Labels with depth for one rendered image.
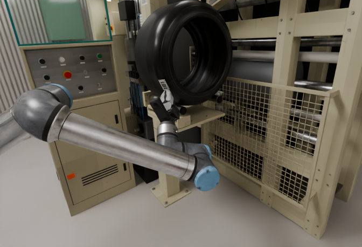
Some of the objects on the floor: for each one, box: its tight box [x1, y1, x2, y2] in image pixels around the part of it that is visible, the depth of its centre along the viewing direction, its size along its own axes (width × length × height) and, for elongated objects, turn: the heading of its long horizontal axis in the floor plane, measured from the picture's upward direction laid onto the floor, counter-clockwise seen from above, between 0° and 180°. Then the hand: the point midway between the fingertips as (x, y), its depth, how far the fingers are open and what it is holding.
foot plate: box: [149, 182, 191, 208], centre depth 179 cm, size 27×27×2 cm
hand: (166, 89), depth 99 cm, fingers closed
